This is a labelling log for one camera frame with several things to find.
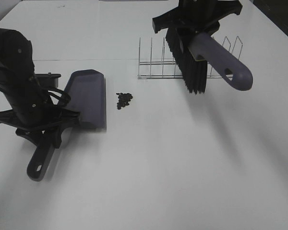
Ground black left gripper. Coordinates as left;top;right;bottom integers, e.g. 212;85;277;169
0;108;81;149

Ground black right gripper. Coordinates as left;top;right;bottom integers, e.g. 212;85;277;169
152;0;242;52

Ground grey hand brush black bristles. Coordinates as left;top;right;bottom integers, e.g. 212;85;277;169
171;32;253;94

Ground grey plastic dustpan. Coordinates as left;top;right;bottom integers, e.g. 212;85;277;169
26;69;106;182

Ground pile of coffee beans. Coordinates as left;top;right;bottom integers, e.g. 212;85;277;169
116;92;133;110

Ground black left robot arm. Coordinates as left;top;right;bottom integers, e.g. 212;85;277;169
0;28;80;149

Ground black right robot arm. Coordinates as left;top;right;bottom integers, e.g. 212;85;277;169
152;0;242;52

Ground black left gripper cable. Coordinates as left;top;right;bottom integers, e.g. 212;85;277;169
42;88;72;107

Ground chrome wire dish rack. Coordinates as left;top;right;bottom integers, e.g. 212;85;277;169
137;36;243;80

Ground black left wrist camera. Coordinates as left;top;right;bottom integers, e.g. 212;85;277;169
35;72;61;88

